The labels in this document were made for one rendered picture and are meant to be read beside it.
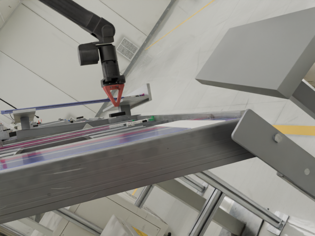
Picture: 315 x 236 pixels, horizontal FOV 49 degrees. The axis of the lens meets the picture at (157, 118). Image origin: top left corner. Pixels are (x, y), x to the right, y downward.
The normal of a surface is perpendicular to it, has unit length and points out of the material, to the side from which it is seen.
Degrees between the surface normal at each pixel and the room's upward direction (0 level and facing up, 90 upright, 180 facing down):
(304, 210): 0
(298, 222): 0
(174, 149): 90
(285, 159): 90
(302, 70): 90
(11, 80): 90
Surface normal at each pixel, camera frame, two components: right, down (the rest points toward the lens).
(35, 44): 0.30, 0.00
